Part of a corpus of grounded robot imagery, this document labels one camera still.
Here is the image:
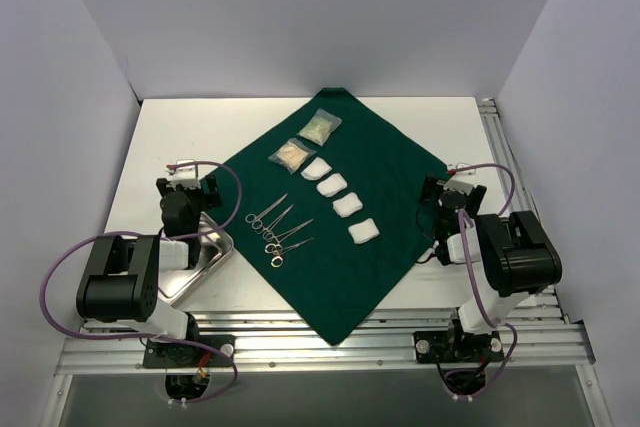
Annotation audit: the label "steel surgical scissors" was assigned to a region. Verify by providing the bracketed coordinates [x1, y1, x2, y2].
[245, 194, 287, 230]

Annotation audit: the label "white gauze pad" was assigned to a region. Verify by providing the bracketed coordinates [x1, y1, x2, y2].
[348, 218, 380, 245]
[332, 192, 363, 218]
[316, 173, 348, 198]
[301, 157, 332, 181]

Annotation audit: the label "steel forceps long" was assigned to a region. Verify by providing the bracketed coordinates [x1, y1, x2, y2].
[262, 204, 294, 242]

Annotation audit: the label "steel hemostat silver rings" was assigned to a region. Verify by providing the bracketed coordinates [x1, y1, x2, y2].
[263, 218, 315, 254]

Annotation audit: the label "steel hemostat gold rings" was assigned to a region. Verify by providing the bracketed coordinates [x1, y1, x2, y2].
[268, 237, 315, 268]

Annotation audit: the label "tan-filled clear plastic bag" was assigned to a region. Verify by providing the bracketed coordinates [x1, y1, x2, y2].
[268, 138, 316, 174]

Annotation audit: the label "green-filled clear plastic bag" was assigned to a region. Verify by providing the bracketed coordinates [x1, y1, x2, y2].
[297, 109, 342, 146]

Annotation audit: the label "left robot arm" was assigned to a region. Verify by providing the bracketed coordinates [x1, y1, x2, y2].
[76, 173, 221, 366]

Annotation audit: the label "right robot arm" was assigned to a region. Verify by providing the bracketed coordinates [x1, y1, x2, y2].
[419, 174, 562, 360]

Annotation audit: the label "green surgical drape cloth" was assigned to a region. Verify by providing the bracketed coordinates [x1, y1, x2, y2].
[209, 88, 446, 345]

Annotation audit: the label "stainless steel instrument tray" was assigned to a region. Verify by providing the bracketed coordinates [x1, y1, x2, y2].
[158, 230, 234, 306]

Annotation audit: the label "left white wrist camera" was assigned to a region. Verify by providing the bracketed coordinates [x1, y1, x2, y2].
[166, 159, 200, 189]

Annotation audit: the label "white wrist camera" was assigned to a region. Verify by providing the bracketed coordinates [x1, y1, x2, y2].
[447, 163, 477, 178]
[166, 159, 200, 189]

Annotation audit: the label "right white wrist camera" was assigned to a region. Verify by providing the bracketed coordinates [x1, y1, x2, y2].
[447, 163, 477, 178]

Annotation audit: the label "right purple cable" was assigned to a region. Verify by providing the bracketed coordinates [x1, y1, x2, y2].
[442, 162, 517, 396]

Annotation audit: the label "purple cable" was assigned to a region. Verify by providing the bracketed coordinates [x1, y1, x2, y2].
[442, 162, 517, 396]
[38, 160, 244, 404]

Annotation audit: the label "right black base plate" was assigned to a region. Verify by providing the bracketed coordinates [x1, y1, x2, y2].
[412, 329, 504, 364]

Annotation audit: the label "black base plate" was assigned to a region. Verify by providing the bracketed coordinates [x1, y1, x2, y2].
[412, 329, 504, 364]
[142, 334, 236, 369]

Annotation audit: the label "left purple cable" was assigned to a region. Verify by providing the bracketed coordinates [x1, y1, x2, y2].
[38, 160, 244, 404]

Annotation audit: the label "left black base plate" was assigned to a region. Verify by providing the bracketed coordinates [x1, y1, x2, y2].
[142, 334, 236, 369]

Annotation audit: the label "aluminium rail frame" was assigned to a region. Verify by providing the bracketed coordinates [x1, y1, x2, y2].
[41, 97, 613, 426]

